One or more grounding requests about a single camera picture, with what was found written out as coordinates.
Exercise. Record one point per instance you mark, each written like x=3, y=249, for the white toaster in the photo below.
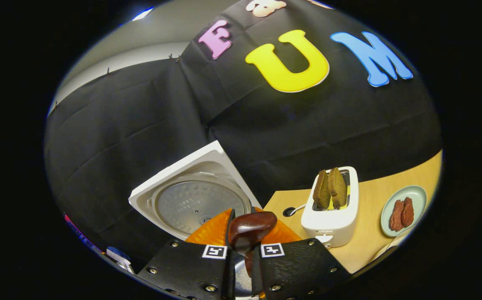
x=332, y=227

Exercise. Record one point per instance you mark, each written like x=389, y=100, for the pale green plate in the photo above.
x=419, y=200

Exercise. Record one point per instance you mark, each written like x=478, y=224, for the cream cutting board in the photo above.
x=391, y=248

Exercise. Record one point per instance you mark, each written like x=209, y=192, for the dark wooden spoon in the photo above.
x=249, y=227

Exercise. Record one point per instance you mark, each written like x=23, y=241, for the red meat slice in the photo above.
x=396, y=216
x=407, y=212

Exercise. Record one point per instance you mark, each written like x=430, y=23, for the white rice cooker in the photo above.
x=187, y=200

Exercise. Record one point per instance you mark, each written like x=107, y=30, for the brown bread slice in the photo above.
x=338, y=187
x=321, y=191

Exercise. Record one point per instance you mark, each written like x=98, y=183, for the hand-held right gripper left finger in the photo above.
x=187, y=266

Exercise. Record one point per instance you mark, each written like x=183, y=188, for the blue and white object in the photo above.
x=120, y=258

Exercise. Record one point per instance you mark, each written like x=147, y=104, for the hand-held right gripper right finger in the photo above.
x=299, y=266

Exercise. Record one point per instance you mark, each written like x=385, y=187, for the black backdrop cloth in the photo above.
x=141, y=125

